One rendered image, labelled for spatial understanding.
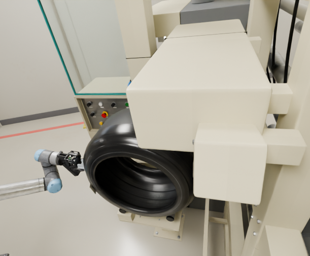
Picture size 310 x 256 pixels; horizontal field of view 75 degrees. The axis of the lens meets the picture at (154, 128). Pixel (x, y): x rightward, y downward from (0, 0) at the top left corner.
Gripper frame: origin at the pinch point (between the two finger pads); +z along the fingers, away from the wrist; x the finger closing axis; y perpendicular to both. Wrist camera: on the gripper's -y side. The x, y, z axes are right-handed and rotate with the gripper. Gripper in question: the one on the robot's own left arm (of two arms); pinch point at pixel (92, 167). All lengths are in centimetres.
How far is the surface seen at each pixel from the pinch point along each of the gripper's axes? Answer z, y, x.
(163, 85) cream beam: 47, 70, -33
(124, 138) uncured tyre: 26.5, 33.9, -9.2
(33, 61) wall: -238, -31, 222
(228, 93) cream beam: 58, 71, -34
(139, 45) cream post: 23, 60, 28
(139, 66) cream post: 22, 50, 28
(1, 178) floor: -204, -139, 58
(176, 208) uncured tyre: 50, -2, -12
